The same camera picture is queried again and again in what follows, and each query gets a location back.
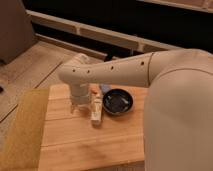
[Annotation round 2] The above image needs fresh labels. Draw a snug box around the dark ceramic bowl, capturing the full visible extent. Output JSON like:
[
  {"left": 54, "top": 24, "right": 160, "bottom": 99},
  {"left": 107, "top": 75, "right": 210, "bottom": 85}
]
[{"left": 103, "top": 88, "right": 133, "bottom": 116}]

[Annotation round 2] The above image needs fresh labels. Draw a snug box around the olive green mat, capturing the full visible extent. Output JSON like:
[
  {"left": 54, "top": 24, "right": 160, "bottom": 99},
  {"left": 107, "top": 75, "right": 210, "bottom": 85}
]
[{"left": 0, "top": 89, "right": 49, "bottom": 171}]

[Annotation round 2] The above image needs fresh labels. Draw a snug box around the white window rail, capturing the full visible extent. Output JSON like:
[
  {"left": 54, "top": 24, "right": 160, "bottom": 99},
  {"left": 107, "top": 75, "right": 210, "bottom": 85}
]
[{"left": 27, "top": 10, "right": 178, "bottom": 53}]

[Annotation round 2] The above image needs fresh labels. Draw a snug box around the black chair leg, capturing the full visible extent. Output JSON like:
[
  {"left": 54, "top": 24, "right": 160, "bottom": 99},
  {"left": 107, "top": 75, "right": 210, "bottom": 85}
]
[{"left": 104, "top": 54, "right": 113, "bottom": 62}]

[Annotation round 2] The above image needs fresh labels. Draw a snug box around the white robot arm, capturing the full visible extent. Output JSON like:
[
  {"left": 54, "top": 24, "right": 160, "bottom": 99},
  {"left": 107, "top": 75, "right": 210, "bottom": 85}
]
[{"left": 59, "top": 49, "right": 213, "bottom": 171}]

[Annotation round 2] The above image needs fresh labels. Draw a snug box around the blue object behind bowl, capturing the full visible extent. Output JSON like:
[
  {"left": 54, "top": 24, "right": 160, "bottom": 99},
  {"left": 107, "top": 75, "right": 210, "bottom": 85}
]
[{"left": 99, "top": 84, "right": 111, "bottom": 94}]

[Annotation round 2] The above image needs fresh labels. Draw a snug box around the grey sofa corner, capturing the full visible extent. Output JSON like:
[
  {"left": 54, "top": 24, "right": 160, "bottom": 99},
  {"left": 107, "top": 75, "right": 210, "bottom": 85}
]
[{"left": 0, "top": 0, "right": 37, "bottom": 63}]

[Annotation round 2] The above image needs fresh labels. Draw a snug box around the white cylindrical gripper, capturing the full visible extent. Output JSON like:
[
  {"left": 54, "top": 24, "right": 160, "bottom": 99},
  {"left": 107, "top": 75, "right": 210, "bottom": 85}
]
[{"left": 69, "top": 84, "right": 91, "bottom": 113}]

